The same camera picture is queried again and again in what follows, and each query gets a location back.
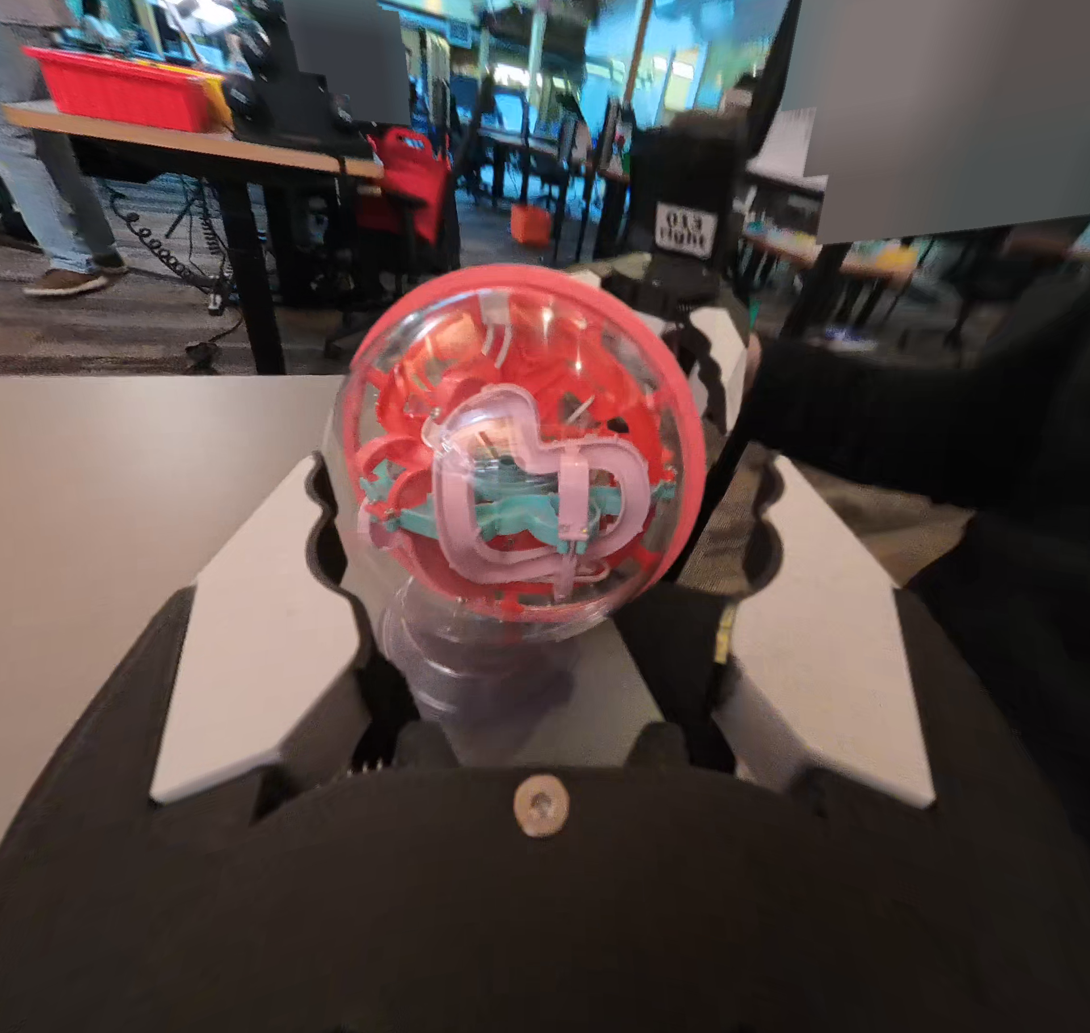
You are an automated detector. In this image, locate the clear ball stand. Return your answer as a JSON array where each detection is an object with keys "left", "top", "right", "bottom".
[{"left": 377, "top": 577, "right": 638, "bottom": 768}]

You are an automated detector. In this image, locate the red plastic bin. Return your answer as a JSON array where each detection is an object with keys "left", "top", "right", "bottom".
[{"left": 24, "top": 45, "right": 224, "bottom": 135}]

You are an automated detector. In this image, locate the wooden desk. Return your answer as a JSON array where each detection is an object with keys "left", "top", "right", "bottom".
[{"left": 0, "top": 100, "right": 386, "bottom": 377}]

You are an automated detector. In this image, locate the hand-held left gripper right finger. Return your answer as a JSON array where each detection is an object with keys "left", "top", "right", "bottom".
[{"left": 708, "top": 454, "right": 938, "bottom": 808}]

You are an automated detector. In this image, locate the red backpack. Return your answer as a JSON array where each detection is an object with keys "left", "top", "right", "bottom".
[{"left": 358, "top": 124, "right": 452, "bottom": 248}]

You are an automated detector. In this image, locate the white device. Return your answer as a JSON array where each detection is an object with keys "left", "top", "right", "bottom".
[{"left": 160, "top": 0, "right": 241, "bottom": 36}]

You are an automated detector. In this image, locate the black coiled cable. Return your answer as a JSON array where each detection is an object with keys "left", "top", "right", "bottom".
[{"left": 126, "top": 205, "right": 206, "bottom": 285}]

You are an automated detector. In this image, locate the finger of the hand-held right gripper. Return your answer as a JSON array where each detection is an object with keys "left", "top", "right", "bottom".
[
  {"left": 564, "top": 253, "right": 659, "bottom": 286},
  {"left": 671, "top": 307, "right": 752, "bottom": 455}
]

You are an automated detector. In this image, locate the yellow plastic bin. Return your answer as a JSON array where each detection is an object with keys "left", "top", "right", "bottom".
[{"left": 198, "top": 72, "right": 235, "bottom": 133}]

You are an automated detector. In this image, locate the clear maze ball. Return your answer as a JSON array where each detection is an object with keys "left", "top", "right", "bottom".
[{"left": 326, "top": 262, "right": 710, "bottom": 625}]

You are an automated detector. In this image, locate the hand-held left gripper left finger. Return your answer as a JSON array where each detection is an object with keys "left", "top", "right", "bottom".
[{"left": 149, "top": 454, "right": 380, "bottom": 806}]

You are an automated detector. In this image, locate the black device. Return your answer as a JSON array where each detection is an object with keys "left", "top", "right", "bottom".
[{"left": 223, "top": 69, "right": 378, "bottom": 158}]

